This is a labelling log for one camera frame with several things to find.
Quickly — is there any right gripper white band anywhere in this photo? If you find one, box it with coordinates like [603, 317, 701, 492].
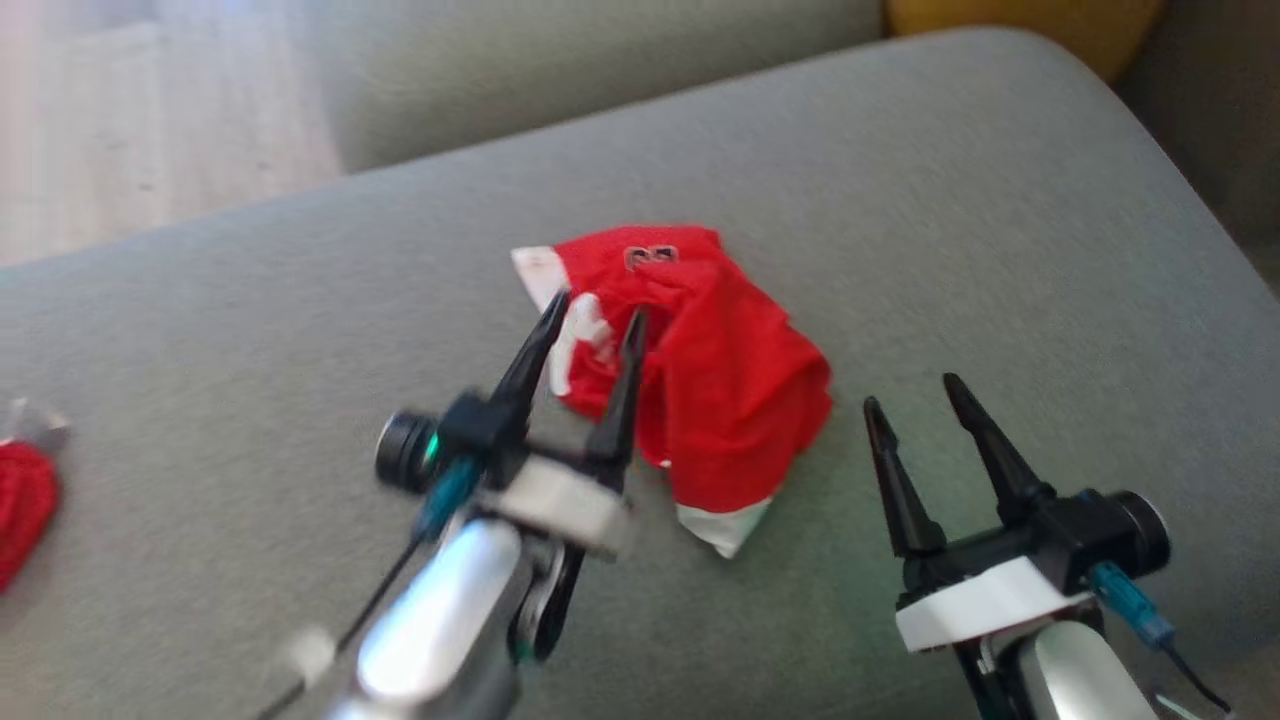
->
[862, 372, 1098, 720]

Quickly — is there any right arm cable teal plug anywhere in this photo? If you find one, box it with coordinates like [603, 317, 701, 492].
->
[1088, 560, 1233, 713]

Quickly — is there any yellow cushion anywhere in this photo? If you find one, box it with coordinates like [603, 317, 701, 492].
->
[885, 0, 1169, 83]

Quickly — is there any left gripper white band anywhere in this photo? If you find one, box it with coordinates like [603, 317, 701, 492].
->
[438, 288, 651, 663]

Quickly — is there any red lettered basketball jersey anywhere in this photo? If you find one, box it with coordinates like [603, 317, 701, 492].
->
[510, 225, 834, 559]

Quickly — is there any arm cable teal plug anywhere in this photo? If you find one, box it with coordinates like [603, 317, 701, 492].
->
[255, 455, 486, 720]
[1088, 560, 1233, 713]

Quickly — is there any crumpled red garment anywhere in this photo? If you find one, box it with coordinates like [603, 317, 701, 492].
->
[0, 398, 71, 596]

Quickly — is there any light grey sofa section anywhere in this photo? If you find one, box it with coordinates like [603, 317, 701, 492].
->
[318, 0, 886, 173]

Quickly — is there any grey fabric sofa seat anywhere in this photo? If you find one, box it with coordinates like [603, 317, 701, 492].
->
[0, 27, 1280, 720]

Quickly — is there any left arm cable teal plug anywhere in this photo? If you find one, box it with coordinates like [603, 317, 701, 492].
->
[255, 455, 486, 720]

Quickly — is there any dark grey sofa cushion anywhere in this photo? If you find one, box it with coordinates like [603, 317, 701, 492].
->
[1115, 0, 1280, 296]

